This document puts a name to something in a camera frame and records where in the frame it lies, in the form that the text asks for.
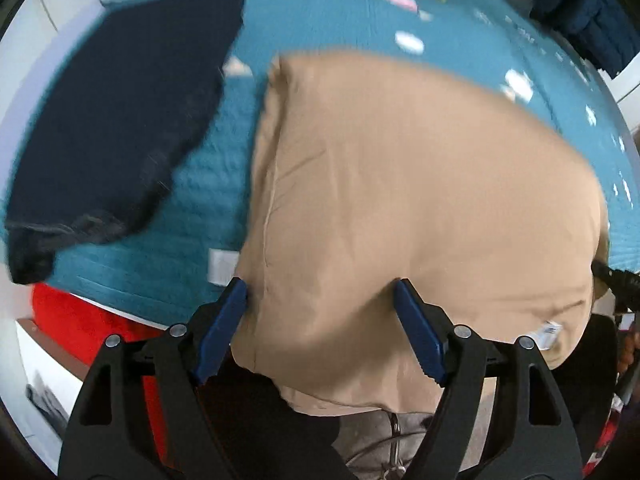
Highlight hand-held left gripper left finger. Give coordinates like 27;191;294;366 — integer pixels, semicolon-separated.
59;278;248;480

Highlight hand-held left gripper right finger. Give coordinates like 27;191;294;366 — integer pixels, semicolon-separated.
394;277;584;480

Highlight teal printed blanket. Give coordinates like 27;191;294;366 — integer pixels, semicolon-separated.
4;0;640;332

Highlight person's black top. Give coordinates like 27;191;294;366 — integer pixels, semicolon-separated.
197;347;358;480

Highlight red cloth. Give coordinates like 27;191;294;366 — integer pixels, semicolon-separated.
31;282;173;463

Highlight dark blue hanging jacket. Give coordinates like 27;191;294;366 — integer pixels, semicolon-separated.
529;0;640;79

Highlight person's grey drawstring pants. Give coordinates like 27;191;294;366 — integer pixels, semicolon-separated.
331;409;453;480

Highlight dark navy garment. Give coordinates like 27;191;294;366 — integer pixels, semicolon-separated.
4;0;247;286

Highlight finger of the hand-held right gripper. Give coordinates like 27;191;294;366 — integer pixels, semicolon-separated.
592;259;640;311

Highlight tan garment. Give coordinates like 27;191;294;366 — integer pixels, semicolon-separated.
232;52;609;417

